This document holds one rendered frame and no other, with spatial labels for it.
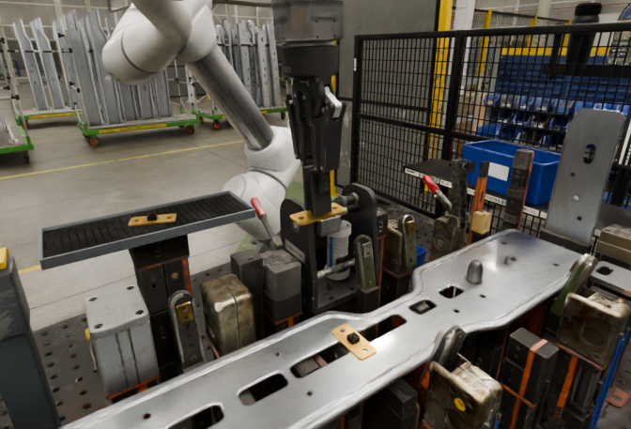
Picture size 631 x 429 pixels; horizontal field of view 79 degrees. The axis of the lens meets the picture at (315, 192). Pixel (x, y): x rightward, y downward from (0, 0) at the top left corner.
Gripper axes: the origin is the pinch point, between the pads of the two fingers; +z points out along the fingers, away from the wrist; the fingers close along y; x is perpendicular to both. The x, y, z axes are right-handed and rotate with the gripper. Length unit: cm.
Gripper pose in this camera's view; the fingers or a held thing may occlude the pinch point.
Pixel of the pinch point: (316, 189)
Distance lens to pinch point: 57.4
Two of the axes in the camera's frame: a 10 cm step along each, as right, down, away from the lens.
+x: 8.6, -2.3, 4.5
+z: 0.5, 9.3, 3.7
